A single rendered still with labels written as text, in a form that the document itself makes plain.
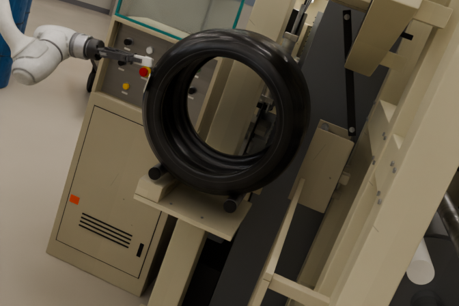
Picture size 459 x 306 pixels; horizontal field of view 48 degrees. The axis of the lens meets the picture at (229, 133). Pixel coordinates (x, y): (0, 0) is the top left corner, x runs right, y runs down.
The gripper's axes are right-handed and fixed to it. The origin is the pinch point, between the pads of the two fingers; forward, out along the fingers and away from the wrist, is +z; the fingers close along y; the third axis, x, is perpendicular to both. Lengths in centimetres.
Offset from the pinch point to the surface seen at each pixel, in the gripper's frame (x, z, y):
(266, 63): -9.9, 44.2, -11.3
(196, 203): 47, 28, 3
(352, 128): 9, 75, 20
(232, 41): -14.0, 32.2, -10.8
